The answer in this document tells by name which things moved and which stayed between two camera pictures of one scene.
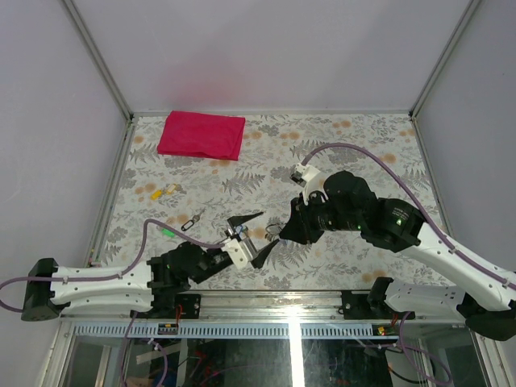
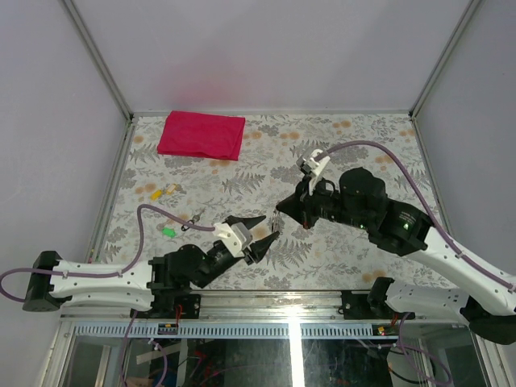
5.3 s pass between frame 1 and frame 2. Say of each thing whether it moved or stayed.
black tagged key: stayed
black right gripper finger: moved
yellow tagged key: stayed
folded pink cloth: stayed
